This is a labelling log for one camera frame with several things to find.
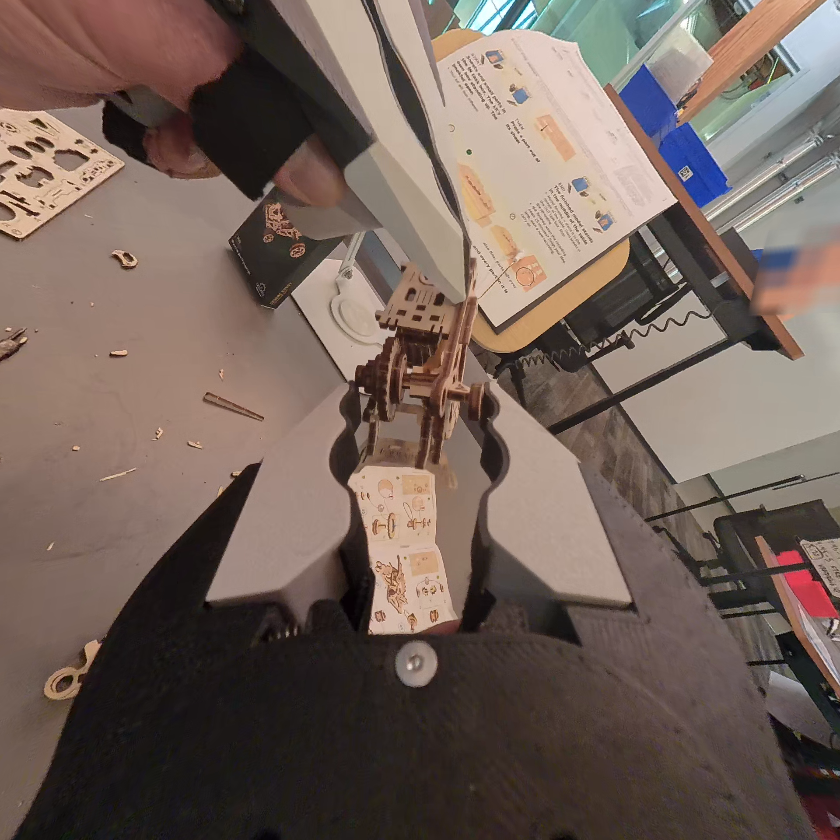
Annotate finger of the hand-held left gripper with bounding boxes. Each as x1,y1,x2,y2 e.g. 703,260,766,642
366,0,477,291
272,0,477,294

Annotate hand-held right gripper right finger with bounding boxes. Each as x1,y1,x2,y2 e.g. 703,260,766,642
459,382,636,634

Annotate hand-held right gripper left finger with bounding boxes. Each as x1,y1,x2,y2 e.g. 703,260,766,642
205,382,376,634

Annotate wooden buggy model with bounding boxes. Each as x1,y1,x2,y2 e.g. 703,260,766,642
354,259,490,470

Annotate black model kit box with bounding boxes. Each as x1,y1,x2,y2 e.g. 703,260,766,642
227,196,343,309

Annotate plywood parts sheet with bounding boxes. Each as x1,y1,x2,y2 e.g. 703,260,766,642
0,108,126,240

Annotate open instruction booklet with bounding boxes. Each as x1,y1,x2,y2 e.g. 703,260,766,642
348,465,460,635

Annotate tapered wooden stick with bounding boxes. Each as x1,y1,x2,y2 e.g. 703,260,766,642
202,391,265,422

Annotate white instruction sheet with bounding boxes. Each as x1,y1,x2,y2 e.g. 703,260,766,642
435,29,678,330

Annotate white stand base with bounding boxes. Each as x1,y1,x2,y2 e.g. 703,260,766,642
289,231,404,385

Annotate ornate flat wooden part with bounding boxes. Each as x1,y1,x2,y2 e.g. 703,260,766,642
42,638,104,703

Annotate red box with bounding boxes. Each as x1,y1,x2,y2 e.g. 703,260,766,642
774,550,840,621

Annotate translucent plastic box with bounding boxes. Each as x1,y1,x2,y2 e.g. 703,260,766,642
646,26,714,93

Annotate handwritten whiteboard sign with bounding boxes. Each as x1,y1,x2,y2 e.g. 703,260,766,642
796,535,840,599

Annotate light wooden display board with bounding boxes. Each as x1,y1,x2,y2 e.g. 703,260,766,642
430,28,632,353

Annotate blue storage bin white label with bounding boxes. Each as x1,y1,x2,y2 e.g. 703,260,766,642
656,121,732,208

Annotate black metal desk frame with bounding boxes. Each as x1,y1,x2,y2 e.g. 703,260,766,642
646,472,840,618

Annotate coiled black cable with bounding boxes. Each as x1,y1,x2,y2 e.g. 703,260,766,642
518,307,714,376

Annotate brown-top desk black frame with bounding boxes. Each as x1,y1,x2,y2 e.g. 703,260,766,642
548,84,806,435

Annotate metal wall pipes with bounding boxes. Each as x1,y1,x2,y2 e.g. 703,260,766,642
705,131,840,227

